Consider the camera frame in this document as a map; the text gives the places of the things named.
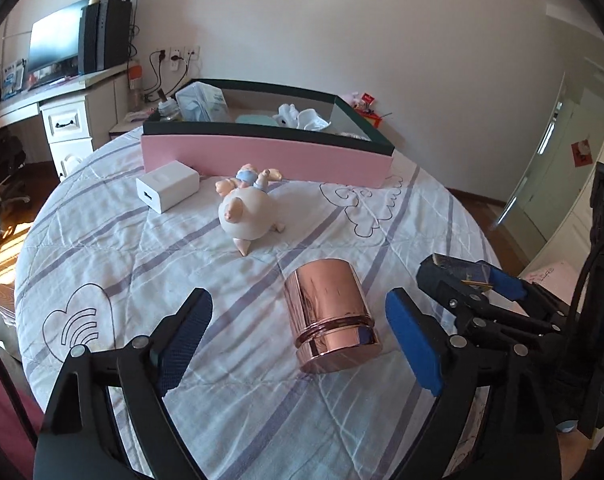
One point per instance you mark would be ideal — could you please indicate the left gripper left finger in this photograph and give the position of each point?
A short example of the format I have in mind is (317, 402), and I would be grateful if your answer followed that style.
(80, 439)

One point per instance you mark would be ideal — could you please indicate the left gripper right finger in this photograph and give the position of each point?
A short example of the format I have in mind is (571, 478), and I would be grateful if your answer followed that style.
(475, 454)

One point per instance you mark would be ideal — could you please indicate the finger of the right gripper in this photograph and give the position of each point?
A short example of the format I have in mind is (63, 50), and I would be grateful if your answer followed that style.
(504, 284)
(440, 278)

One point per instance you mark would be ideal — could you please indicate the small blue box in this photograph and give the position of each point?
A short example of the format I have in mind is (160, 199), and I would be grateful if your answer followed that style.
(476, 274)

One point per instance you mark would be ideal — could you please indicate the rose gold jar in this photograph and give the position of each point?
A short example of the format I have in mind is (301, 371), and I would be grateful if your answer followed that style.
(331, 325)

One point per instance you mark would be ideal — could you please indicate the white plug-in device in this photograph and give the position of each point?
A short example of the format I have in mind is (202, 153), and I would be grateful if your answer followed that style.
(308, 120)

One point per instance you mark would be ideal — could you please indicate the clear liquid bottle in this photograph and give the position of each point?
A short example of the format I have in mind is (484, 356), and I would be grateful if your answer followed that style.
(168, 108)

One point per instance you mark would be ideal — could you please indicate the pink bed cover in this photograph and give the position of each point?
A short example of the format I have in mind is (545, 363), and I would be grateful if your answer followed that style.
(20, 422)

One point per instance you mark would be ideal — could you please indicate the striped white tablecloth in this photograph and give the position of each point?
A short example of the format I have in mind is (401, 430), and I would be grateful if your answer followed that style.
(99, 267)

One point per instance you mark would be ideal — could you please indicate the red toy crate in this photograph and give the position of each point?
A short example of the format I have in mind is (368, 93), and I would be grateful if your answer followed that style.
(365, 105)

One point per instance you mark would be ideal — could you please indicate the pink pig figurine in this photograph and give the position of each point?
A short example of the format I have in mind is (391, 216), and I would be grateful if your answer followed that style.
(247, 212)

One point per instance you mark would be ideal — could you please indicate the teal small case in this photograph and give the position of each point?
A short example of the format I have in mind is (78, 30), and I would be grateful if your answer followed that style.
(256, 120)

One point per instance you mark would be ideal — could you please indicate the white charger adapter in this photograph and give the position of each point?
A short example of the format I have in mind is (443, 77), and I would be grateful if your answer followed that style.
(163, 188)

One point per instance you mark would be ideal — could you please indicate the pink storage box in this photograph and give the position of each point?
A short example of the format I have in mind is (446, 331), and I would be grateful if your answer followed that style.
(350, 151)

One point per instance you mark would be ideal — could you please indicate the white small nightstand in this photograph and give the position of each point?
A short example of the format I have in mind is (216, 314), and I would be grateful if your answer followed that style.
(130, 121)

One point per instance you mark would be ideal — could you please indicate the white desk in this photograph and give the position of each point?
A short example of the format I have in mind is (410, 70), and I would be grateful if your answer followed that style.
(77, 114)

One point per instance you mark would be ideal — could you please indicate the black computer monitor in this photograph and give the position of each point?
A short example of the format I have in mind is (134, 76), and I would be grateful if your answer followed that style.
(54, 38)

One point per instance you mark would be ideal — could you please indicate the black computer tower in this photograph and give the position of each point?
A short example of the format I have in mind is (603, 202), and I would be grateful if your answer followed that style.
(104, 35)

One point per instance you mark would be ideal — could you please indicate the white wall socket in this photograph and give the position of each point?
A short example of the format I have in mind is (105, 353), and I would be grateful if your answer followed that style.
(178, 58)

